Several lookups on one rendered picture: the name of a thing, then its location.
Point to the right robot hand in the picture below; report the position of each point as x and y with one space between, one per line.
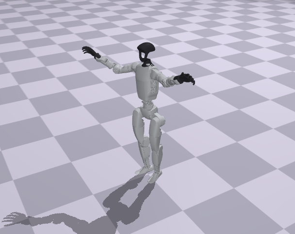
91 51

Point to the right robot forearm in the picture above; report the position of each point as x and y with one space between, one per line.
106 62

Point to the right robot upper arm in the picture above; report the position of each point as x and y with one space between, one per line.
117 69

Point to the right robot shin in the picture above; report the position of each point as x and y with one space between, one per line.
145 153

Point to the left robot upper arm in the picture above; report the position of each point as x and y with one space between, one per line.
159 76

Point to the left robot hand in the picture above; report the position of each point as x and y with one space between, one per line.
184 78

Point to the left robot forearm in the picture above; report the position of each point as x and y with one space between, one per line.
171 82

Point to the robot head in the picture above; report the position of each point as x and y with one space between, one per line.
145 48

